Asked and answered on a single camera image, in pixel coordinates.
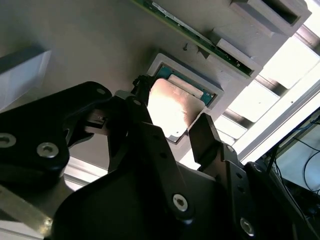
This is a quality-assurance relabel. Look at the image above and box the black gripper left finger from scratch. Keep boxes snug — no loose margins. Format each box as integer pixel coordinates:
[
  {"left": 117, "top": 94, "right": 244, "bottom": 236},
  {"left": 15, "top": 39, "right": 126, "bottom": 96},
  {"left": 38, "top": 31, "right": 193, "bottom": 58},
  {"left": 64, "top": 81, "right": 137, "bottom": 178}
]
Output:
[{"left": 0, "top": 74, "right": 197, "bottom": 224}]

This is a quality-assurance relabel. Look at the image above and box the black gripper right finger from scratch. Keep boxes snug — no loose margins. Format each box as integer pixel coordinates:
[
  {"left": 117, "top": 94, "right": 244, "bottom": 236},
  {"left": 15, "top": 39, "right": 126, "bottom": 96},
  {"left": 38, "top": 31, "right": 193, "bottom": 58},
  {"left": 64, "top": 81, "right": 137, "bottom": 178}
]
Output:
[{"left": 187, "top": 112, "right": 316, "bottom": 240}]

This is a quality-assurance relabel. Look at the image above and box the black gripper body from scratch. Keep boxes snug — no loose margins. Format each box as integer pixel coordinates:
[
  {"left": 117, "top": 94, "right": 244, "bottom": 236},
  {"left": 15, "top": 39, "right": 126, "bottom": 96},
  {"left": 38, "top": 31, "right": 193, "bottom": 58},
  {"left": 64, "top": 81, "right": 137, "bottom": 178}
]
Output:
[{"left": 51, "top": 161, "right": 242, "bottom": 240}]

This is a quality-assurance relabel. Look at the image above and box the silver CPU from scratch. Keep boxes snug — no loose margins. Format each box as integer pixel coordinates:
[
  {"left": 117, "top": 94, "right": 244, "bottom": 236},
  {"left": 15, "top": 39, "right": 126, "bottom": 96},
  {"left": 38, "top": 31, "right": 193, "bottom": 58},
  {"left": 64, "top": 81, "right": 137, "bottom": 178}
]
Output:
[{"left": 147, "top": 65, "right": 216, "bottom": 137}]

